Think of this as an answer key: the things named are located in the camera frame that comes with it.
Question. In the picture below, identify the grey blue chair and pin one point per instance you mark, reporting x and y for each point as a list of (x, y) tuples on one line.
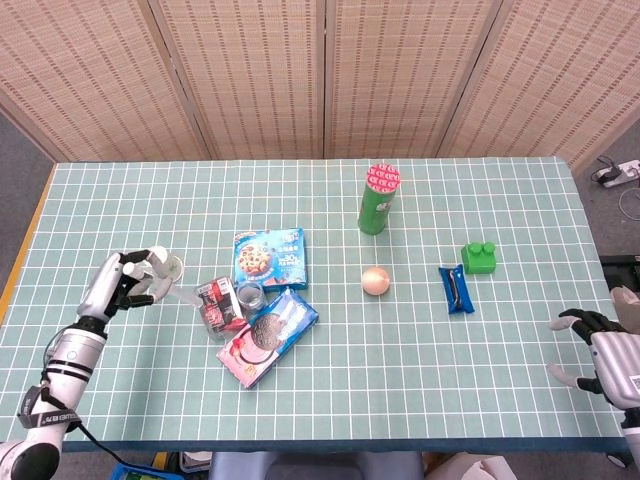
[(310, 467)]

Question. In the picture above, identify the cardboard box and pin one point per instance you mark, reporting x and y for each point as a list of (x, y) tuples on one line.
[(470, 470)]

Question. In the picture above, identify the peach ball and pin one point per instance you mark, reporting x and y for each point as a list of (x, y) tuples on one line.
[(375, 281)]

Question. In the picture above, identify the blue pink Oreo box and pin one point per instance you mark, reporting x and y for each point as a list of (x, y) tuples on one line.
[(265, 337)]

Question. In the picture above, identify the green toy building block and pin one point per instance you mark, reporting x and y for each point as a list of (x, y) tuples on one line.
[(479, 260)]

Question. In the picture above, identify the blue Oreo snack pack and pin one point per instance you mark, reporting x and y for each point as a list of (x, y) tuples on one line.
[(456, 290)]

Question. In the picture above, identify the woven folding screen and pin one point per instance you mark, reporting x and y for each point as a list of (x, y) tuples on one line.
[(260, 75)]

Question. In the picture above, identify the red and black snack packet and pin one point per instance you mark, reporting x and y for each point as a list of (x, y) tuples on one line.
[(217, 307)]

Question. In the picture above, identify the green grid tablecloth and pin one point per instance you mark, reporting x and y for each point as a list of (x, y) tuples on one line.
[(350, 375)]

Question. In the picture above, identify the blue chocolate chip cookie box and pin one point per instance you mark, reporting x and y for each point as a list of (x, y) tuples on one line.
[(272, 257)]

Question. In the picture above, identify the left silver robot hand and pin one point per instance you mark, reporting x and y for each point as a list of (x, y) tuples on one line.
[(102, 287)]

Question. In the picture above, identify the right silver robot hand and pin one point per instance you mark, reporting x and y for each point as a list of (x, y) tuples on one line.
[(617, 360)]

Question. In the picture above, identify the blue plastic bin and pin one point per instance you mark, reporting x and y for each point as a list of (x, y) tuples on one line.
[(132, 472)]

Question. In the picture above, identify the grey shoe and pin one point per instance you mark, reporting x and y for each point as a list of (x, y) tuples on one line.
[(627, 300)]

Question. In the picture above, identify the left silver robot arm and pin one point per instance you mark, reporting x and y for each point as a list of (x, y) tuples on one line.
[(65, 370)]

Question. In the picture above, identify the green chips can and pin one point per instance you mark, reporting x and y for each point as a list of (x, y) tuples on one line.
[(375, 207)]

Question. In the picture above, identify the white power strip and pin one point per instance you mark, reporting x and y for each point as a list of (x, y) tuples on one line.
[(622, 172)]

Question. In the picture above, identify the white paper cup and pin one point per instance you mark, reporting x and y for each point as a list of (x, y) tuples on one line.
[(174, 265)]

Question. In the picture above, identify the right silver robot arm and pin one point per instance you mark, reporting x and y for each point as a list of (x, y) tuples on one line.
[(632, 435)]

